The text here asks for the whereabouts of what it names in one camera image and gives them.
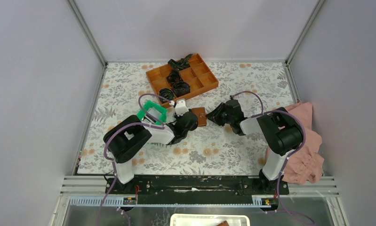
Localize orange wooden compartment tray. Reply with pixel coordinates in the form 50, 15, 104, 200
146, 53, 219, 100

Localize black coiled cable in tray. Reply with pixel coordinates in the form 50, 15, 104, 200
158, 88, 176, 103

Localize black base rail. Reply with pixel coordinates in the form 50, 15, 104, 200
106, 175, 289, 205

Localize green plastic card box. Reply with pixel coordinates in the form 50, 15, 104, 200
136, 100, 167, 125

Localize black items in tray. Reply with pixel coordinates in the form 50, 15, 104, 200
166, 54, 193, 97

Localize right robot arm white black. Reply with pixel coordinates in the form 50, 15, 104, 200
206, 99, 305, 194

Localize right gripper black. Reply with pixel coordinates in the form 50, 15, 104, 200
206, 103, 233, 127

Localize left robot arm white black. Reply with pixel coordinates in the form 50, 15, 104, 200
103, 99, 199, 194

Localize pink crumpled cloth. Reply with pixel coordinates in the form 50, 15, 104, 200
282, 102, 324, 185

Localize brown leather card holder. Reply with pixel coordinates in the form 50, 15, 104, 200
191, 107, 207, 127

